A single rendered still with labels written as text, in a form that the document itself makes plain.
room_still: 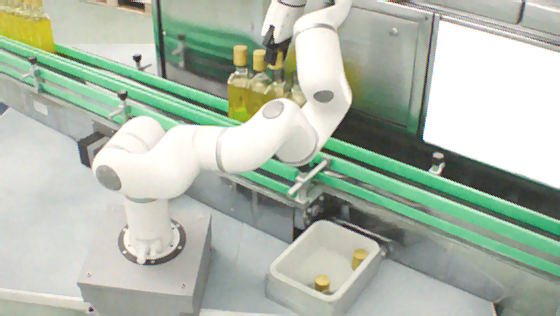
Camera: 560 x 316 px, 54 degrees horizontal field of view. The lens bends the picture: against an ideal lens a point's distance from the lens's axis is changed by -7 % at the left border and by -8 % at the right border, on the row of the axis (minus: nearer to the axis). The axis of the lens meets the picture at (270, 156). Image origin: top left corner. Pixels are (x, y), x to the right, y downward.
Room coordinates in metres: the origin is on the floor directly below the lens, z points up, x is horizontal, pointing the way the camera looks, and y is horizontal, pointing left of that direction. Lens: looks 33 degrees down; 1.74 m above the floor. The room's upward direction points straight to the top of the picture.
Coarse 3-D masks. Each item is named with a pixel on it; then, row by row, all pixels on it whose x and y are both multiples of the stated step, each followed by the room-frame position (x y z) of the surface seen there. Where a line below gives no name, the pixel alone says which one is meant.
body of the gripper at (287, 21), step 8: (272, 8) 1.26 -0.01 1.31; (280, 8) 1.25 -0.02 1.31; (288, 8) 1.25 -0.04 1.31; (296, 8) 1.27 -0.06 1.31; (272, 16) 1.26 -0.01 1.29; (280, 16) 1.25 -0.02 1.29; (288, 16) 1.25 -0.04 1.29; (296, 16) 1.28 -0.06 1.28; (264, 24) 1.27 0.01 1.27; (272, 24) 1.26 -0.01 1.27; (280, 24) 1.25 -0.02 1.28; (288, 24) 1.26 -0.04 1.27; (264, 32) 1.27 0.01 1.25; (280, 32) 1.25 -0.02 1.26; (288, 32) 1.28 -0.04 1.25; (280, 40) 1.26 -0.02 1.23
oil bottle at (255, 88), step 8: (256, 80) 1.34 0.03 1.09; (264, 80) 1.34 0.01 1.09; (248, 88) 1.34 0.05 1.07; (256, 88) 1.33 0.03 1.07; (264, 88) 1.33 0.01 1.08; (248, 96) 1.34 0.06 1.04; (256, 96) 1.33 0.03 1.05; (248, 104) 1.34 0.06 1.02; (256, 104) 1.33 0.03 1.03; (248, 112) 1.35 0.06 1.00; (256, 112) 1.33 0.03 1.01; (248, 120) 1.35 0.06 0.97
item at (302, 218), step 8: (312, 192) 1.15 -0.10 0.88; (320, 192) 1.15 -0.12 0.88; (312, 200) 1.12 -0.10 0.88; (320, 200) 1.15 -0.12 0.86; (296, 208) 1.10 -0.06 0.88; (312, 208) 1.12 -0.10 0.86; (320, 208) 1.15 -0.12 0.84; (296, 216) 1.10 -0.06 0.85; (304, 216) 1.09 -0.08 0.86; (312, 216) 1.12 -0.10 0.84; (296, 224) 1.10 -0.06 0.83; (304, 224) 1.09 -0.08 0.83
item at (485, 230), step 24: (96, 72) 1.69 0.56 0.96; (168, 96) 1.50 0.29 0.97; (312, 168) 1.21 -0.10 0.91; (336, 168) 1.17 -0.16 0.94; (360, 168) 1.14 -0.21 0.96; (360, 192) 1.13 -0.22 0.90; (384, 192) 1.10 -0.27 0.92; (408, 192) 1.06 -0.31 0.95; (432, 216) 1.02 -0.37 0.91; (456, 216) 0.99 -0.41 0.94; (480, 216) 0.96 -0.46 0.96; (480, 240) 0.95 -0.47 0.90; (504, 240) 0.92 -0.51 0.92; (528, 240) 0.89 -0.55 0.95; (552, 240) 0.86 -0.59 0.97; (552, 264) 0.85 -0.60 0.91
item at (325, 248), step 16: (320, 224) 1.09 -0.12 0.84; (304, 240) 1.03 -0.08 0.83; (320, 240) 1.08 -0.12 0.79; (336, 240) 1.06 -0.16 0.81; (352, 240) 1.04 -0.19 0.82; (368, 240) 1.02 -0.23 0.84; (288, 256) 0.98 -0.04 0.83; (304, 256) 1.03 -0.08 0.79; (320, 256) 1.05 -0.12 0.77; (336, 256) 1.05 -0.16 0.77; (352, 256) 1.03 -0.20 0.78; (368, 256) 0.97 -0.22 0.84; (272, 272) 0.92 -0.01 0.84; (288, 272) 0.98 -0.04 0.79; (304, 272) 0.99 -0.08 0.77; (320, 272) 0.99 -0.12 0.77; (336, 272) 0.99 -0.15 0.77; (352, 272) 0.99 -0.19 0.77; (304, 288) 0.87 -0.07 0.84; (336, 288) 0.94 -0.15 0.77
